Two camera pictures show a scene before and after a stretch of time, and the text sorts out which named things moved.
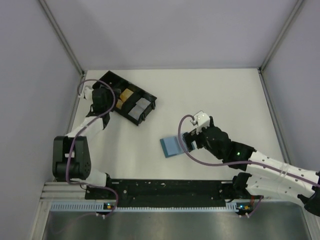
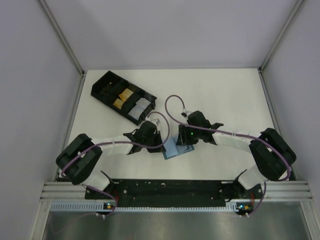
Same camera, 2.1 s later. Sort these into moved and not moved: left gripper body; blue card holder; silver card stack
Moved: left gripper body
Not moved: blue card holder; silver card stack
